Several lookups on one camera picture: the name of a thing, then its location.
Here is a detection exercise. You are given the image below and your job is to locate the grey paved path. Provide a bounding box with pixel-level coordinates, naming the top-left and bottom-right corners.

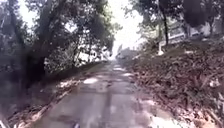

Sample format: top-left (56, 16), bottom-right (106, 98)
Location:
top-left (29, 59), bottom-right (188, 128)

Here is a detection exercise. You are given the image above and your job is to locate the row of trees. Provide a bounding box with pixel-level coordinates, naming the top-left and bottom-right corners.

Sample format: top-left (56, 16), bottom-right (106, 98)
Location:
top-left (0, 0), bottom-right (124, 91)

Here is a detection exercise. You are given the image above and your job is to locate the leaf-covered earth bank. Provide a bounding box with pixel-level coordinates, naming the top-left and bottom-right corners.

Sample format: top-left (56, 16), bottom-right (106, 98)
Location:
top-left (121, 39), bottom-right (224, 128)

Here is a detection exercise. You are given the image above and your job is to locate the group of trees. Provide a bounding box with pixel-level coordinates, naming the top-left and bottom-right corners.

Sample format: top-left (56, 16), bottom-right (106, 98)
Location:
top-left (128, 0), bottom-right (224, 48)

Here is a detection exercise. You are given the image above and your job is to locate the pale building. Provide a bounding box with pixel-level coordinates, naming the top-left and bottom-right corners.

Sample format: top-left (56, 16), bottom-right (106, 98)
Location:
top-left (159, 13), bottom-right (224, 46)

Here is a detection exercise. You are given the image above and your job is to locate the leaf-littered ground strip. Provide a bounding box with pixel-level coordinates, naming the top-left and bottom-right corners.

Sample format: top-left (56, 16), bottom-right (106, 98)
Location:
top-left (0, 61), bottom-right (109, 128)

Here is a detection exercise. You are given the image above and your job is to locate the white post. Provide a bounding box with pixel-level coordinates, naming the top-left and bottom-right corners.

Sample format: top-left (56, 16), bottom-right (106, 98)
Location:
top-left (157, 41), bottom-right (165, 57)

